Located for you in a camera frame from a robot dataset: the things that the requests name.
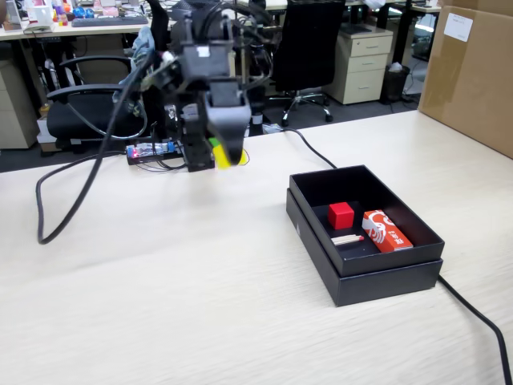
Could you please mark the white office desk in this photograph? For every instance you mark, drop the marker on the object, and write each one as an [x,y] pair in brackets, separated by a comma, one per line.
[80,31]

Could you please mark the black cardboard box tray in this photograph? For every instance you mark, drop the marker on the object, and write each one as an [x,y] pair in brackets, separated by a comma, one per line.
[384,192]

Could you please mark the black trash bin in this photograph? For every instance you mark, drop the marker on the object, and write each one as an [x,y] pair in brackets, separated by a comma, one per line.
[394,84]

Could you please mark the controller board with red LED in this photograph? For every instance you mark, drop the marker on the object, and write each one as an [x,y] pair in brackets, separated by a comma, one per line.
[152,150]

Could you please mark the blue grey striped cloth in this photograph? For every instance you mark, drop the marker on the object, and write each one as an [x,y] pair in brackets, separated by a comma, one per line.
[144,44]

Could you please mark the red wooden cube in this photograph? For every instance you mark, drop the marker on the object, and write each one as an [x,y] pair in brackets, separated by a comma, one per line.
[340,216]

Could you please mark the black computer keyboard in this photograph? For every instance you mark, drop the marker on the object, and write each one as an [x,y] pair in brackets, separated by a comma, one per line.
[108,21]

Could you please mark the yellow wooden block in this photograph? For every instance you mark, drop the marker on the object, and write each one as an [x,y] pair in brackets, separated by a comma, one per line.
[224,158]

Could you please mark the large brown cardboard box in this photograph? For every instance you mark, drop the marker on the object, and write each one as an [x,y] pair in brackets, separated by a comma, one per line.
[473,88]

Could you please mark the black pole with white bands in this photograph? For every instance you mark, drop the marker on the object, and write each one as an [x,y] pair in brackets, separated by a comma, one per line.
[256,104]

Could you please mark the beige three-drawer cabinet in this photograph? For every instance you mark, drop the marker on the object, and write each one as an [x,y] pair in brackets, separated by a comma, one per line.
[360,68]

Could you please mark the black open box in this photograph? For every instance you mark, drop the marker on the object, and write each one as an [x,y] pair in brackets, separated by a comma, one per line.
[372,286]

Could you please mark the blue toy balls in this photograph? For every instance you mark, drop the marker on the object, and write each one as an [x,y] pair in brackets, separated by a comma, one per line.
[83,13]

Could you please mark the beige low cabinet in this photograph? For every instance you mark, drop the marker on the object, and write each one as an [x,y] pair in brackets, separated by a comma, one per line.
[16,112]

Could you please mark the black high-back office chair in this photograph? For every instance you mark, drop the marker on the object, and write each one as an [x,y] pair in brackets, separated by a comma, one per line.
[308,44]

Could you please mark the black office chair with armrests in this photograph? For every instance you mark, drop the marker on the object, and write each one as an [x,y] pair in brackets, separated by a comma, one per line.
[92,116]

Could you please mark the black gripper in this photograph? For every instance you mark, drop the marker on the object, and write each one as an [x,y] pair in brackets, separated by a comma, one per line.
[226,100]

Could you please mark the white shipping label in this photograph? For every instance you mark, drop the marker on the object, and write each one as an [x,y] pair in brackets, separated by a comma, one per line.
[457,27]

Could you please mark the orange red matchbox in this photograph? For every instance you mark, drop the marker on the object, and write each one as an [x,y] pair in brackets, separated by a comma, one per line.
[386,232]

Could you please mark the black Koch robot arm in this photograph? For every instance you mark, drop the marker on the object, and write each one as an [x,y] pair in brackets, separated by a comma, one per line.
[200,60]

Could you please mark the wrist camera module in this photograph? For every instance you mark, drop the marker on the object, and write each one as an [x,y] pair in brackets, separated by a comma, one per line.
[168,66]

